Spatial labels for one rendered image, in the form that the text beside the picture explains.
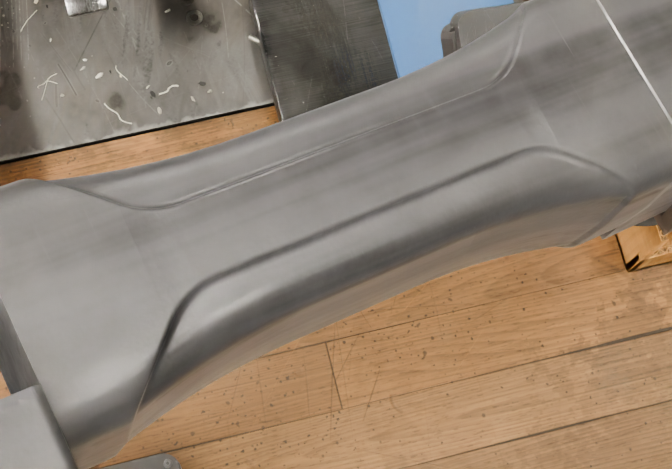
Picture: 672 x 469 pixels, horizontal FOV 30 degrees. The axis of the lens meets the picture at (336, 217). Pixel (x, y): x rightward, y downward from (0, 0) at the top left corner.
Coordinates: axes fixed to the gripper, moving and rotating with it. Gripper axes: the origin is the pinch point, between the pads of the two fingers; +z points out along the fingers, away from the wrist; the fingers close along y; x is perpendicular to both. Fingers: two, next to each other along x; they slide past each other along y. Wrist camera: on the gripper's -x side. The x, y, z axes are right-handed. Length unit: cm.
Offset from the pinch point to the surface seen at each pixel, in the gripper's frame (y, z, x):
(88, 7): 7.9, 12.5, 18.2
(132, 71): 3.7, 19.6, 16.3
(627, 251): -11.2, 9.6, -10.4
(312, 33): 4.3, 17.1, 5.2
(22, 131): 1.3, 18.8, 23.5
